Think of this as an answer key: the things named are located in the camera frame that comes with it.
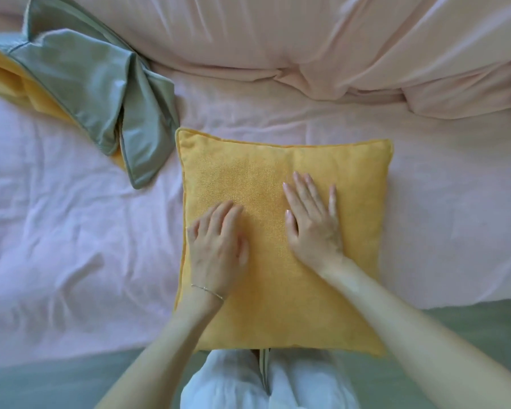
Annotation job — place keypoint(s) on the pink bed sheet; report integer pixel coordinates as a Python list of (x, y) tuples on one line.
[(68, 230)]

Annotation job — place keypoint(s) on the pink duvet with white ruffle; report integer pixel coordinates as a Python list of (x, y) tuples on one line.
[(281, 29)]

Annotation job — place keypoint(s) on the person's white trousers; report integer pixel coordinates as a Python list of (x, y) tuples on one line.
[(221, 383)]

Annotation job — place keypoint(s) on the person's left hand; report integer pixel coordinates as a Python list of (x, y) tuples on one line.
[(215, 251)]

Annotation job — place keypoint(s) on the person's left forearm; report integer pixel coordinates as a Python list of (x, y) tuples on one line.
[(157, 362)]

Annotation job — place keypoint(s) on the person's right hand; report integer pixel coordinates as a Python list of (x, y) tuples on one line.
[(315, 234)]

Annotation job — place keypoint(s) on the grey-green cushion cover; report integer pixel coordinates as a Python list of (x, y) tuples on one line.
[(259, 174), (81, 80)]

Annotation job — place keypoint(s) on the person's right forearm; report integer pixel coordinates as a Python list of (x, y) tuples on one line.
[(430, 349)]

